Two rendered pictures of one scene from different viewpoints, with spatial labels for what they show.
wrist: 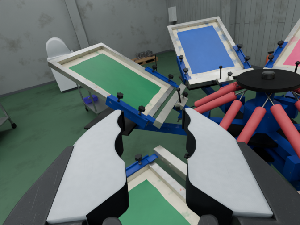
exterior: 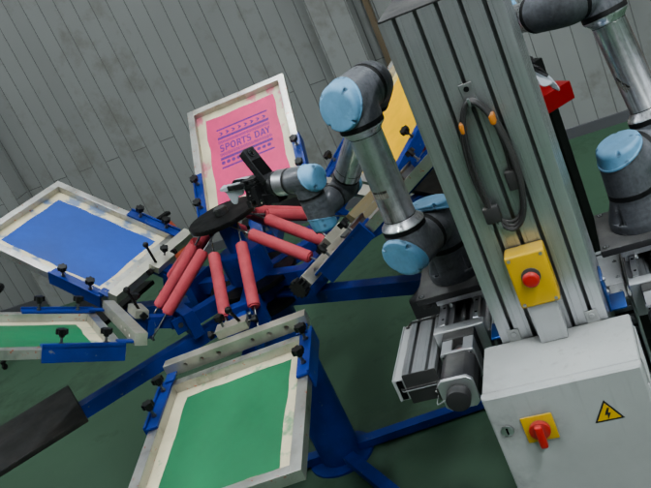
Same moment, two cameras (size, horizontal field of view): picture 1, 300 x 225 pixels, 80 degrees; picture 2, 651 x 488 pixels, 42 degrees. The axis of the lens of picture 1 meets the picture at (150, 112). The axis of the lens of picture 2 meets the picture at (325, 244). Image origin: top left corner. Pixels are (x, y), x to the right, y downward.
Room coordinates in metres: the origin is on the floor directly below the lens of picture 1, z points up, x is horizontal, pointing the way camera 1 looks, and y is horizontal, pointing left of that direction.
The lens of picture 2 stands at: (-1.63, 1.73, 2.29)
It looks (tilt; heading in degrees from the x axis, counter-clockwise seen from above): 20 degrees down; 311
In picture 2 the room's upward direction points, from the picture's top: 25 degrees counter-clockwise
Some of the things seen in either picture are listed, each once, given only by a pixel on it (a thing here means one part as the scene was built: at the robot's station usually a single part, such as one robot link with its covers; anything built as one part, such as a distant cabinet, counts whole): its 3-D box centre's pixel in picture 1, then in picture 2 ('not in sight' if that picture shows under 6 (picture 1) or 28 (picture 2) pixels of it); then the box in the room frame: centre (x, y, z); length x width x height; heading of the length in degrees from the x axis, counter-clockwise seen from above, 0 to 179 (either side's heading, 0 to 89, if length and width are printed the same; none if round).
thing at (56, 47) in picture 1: (64, 64); not in sight; (5.71, 2.26, 0.76); 0.77 x 0.65 x 1.51; 109
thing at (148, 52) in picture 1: (140, 58); not in sight; (7.26, -0.03, 0.17); 1.18 x 0.82 x 0.33; 110
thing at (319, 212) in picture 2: not in sight; (322, 207); (-0.18, 0.01, 1.55); 0.11 x 0.08 x 0.11; 85
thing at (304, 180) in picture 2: not in sight; (304, 179); (-0.18, 0.02, 1.65); 0.11 x 0.08 x 0.09; 175
